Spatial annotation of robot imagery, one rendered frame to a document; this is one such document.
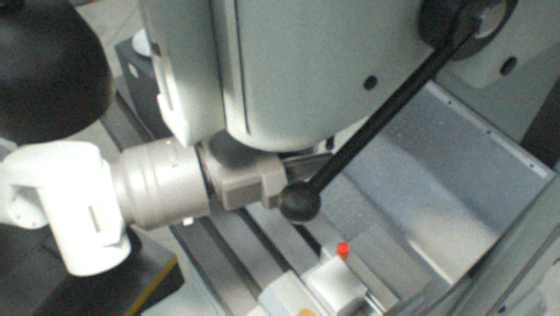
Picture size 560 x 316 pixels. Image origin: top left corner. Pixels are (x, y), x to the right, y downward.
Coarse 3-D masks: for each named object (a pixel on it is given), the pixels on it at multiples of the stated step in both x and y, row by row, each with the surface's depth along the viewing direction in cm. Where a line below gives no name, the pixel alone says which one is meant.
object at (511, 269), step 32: (544, 64) 64; (480, 96) 76; (512, 96) 71; (544, 96) 67; (512, 128) 74; (544, 128) 68; (544, 160) 71; (544, 192) 75; (512, 224) 83; (544, 224) 81; (512, 256) 90; (544, 256) 96; (480, 288) 102; (512, 288) 105
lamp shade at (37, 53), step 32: (32, 0) 23; (64, 0) 24; (0, 32) 21; (32, 32) 22; (64, 32) 23; (0, 64) 21; (32, 64) 22; (64, 64) 23; (96, 64) 25; (0, 96) 22; (32, 96) 23; (64, 96) 23; (96, 96) 25; (0, 128) 24; (32, 128) 24; (64, 128) 25
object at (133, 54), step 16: (128, 48) 84; (144, 48) 82; (128, 64) 84; (144, 64) 82; (128, 80) 90; (144, 80) 83; (144, 96) 88; (144, 112) 93; (160, 112) 86; (160, 128) 91
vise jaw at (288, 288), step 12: (288, 276) 66; (276, 288) 64; (288, 288) 64; (300, 288) 65; (264, 300) 65; (276, 300) 64; (288, 300) 63; (300, 300) 63; (312, 300) 63; (276, 312) 63; (288, 312) 63; (324, 312) 62
